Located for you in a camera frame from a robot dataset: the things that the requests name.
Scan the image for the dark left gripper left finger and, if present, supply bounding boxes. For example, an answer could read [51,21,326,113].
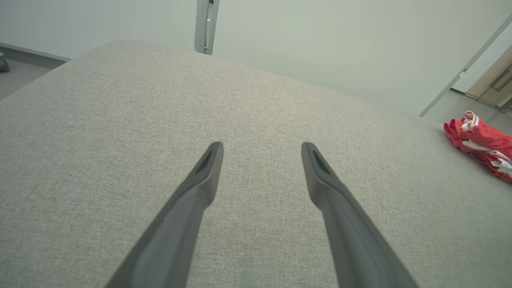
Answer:
[105,141,224,288]

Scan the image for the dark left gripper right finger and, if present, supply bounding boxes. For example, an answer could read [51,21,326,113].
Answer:
[301,142,420,288]

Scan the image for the red shorts with white stripes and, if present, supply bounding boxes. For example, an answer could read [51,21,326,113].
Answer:
[470,148,512,184]

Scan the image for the red white basketball jersey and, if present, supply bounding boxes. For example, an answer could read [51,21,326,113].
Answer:
[443,111,512,160]

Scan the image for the grey fabric sofa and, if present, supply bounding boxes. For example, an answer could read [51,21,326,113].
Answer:
[0,39,512,288]

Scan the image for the beige wooden door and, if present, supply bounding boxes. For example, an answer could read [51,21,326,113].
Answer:
[466,44,512,114]

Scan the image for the grey slanted door frame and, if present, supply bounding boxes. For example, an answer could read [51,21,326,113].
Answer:
[418,14,512,117]

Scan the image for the grey door handle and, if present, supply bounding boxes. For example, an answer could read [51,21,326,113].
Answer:
[489,64,512,93]

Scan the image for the grey metal post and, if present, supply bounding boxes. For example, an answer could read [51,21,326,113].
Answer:
[194,0,220,56]

